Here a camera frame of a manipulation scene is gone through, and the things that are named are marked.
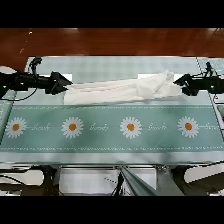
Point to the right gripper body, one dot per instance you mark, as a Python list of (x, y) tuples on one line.
[(188, 84)]

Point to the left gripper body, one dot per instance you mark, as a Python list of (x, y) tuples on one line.
[(56, 82)]

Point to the white shirt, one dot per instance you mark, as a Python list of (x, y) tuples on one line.
[(110, 91)]

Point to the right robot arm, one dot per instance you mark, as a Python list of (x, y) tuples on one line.
[(211, 85)]

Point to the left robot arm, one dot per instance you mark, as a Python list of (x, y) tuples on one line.
[(20, 81)]

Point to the silver frame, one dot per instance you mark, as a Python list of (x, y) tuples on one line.
[(140, 186)]

